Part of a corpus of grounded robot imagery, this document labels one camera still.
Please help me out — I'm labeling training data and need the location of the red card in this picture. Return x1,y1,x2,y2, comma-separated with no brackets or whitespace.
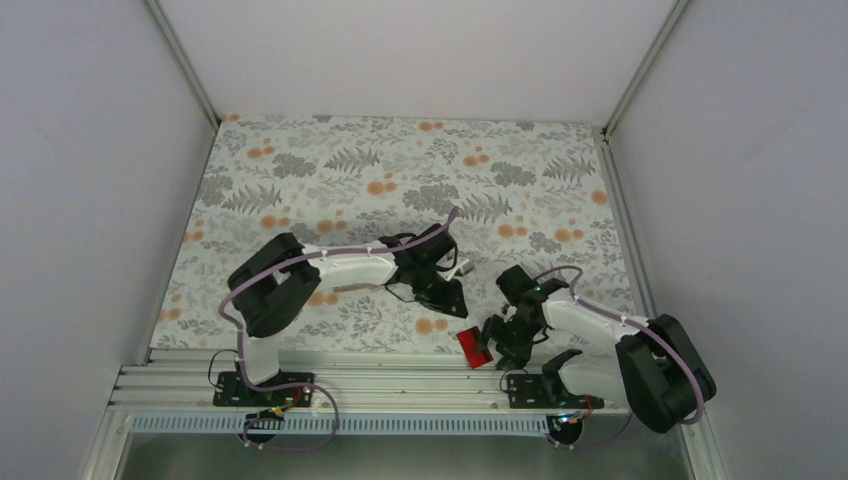
456,326,494,370

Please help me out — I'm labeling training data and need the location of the aluminium rail frame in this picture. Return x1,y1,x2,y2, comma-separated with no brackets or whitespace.
109,349,705,415

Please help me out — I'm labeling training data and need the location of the floral patterned table mat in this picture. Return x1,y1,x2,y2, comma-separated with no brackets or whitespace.
151,115,635,353

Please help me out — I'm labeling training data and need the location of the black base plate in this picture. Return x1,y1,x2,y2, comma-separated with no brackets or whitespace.
212,371,313,408
504,373,605,410

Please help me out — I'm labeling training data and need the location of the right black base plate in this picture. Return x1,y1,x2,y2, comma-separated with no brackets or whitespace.
504,373,605,410

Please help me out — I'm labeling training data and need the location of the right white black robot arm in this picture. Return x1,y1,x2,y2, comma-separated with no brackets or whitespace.
474,266,717,433

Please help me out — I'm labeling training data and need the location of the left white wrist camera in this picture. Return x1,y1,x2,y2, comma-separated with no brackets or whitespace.
442,257,474,281

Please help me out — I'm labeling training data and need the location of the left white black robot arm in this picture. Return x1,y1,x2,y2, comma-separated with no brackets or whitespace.
222,224,468,405

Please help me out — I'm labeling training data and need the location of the grey slotted cable duct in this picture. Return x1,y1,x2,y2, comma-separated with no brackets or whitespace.
130,412,549,437

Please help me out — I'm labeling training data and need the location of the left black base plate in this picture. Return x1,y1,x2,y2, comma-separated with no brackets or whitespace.
212,371,313,408

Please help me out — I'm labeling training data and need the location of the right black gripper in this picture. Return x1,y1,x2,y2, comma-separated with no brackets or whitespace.
475,313,543,370

